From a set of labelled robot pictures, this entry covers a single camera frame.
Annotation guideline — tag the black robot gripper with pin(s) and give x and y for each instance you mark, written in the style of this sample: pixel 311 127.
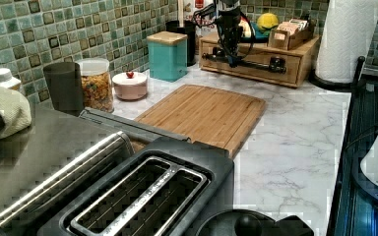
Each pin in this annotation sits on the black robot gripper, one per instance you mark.
pixel 229 33

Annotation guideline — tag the wooden drawer with black handle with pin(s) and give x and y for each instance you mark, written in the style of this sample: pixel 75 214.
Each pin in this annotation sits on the wooden drawer with black handle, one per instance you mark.
pixel 260 64

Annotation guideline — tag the wooden drawer cabinet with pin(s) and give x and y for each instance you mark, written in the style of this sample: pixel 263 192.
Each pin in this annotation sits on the wooden drawer cabinet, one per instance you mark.
pixel 309 48

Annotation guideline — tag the white and red toy food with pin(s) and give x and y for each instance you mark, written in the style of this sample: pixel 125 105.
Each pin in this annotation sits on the white and red toy food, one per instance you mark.
pixel 246 30

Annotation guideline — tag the yellow lemon toy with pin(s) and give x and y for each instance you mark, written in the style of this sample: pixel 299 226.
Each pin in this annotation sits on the yellow lemon toy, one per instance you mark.
pixel 267 21

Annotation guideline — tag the bamboo cutting board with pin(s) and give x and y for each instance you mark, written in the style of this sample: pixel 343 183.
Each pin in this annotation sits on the bamboo cutting board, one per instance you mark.
pixel 213 116

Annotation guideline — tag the wooden tea bag organizer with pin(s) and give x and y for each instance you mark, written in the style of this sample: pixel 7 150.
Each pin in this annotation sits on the wooden tea bag organizer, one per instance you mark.
pixel 291 34

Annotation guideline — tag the teal canister with wooden lid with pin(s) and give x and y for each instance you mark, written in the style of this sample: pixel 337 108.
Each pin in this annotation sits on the teal canister with wooden lid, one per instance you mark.
pixel 167 55

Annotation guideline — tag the pink ceramic bowl with lid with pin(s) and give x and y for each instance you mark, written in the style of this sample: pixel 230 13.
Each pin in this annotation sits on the pink ceramic bowl with lid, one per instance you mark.
pixel 130 85

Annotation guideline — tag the black paper towel holder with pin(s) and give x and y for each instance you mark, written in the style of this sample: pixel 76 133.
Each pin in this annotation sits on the black paper towel holder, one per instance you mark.
pixel 340 87

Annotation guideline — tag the white paper towel roll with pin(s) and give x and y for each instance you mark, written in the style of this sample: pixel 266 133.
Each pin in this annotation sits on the white paper towel roll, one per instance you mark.
pixel 347 35

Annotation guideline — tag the glass cereal jar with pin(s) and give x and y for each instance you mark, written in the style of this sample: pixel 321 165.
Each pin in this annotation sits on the glass cereal jar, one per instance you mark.
pixel 96 83

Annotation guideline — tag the black two-slot toaster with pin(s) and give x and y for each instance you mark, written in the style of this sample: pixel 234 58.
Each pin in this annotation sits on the black two-slot toaster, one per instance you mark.
pixel 169 188

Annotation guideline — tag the black round lid with knob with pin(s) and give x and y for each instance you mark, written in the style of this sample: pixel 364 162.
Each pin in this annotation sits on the black round lid with knob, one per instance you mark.
pixel 244 222

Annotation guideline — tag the dark grey cup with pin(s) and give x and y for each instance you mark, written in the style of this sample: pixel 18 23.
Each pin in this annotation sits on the dark grey cup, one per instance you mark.
pixel 64 83

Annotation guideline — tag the black dish drying rack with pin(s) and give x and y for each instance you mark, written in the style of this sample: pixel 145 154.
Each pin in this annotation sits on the black dish drying rack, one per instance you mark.
pixel 354 210

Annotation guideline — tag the pale green dish towel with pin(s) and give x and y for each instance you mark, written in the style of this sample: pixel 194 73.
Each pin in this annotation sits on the pale green dish towel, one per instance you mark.
pixel 15 112

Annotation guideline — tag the white bottle with cap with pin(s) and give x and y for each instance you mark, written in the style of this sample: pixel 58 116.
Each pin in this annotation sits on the white bottle with cap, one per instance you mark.
pixel 8 81

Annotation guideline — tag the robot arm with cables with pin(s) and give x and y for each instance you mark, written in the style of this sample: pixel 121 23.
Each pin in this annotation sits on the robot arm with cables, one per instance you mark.
pixel 207 15

